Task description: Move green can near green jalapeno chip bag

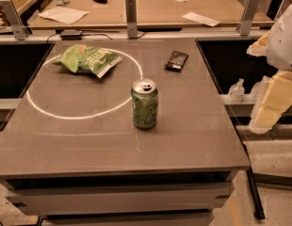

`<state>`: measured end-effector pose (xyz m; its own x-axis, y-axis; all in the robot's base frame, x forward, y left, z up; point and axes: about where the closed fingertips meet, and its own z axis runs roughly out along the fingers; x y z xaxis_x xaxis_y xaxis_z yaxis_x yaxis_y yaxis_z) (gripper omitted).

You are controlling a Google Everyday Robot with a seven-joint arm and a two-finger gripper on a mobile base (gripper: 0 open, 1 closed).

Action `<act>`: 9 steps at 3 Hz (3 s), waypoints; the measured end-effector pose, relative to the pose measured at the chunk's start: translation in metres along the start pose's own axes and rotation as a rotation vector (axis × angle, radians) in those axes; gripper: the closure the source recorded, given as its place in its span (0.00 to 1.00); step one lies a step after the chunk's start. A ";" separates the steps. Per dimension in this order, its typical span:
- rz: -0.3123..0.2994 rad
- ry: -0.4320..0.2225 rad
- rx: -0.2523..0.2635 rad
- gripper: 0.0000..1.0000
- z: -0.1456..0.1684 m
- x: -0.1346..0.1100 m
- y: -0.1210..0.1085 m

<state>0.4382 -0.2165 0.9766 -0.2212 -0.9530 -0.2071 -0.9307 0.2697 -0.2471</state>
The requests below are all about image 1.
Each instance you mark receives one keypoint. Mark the middle metal bracket post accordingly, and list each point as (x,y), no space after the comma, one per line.
(131,19)

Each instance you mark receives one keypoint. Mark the right metal bracket post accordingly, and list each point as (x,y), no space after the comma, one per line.
(244,27)

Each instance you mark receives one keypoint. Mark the lower white drawer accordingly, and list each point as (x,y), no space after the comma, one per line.
(169,219)

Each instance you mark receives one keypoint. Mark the green jalapeno chip bag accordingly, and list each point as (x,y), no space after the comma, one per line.
(82,58)

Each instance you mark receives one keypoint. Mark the black power adapter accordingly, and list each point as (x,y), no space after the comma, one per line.
(71,35)

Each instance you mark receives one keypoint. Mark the white paper sheet left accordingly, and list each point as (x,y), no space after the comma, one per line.
(64,15)

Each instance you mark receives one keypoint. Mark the upper white drawer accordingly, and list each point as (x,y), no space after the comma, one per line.
(121,199)

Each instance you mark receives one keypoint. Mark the green soda can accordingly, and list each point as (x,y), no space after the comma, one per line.
(144,95)

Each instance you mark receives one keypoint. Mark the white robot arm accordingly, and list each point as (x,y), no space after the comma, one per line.
(279,45)

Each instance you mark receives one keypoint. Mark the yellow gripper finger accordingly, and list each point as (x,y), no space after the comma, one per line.
(259,48)
(273,99)

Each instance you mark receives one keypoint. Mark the metal bracket post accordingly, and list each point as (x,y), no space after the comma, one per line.
(131,19)
(244,27)
(18,28)

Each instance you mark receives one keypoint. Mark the clear plastic bottle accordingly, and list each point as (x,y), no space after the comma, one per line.
(259,88)
(236,92)

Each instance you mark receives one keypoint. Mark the dark brown snack packet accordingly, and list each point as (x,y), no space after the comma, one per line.
(177,60)

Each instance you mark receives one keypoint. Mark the wooden background desk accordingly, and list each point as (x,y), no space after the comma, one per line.
(150,14)

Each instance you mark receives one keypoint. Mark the left metal bracket post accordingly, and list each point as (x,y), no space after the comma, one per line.
(18,28)

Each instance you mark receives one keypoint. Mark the white drawer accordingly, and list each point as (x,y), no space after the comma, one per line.
(121,199)
(169,219)

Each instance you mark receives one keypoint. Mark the white paper sheet right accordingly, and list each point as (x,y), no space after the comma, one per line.
(199,19)

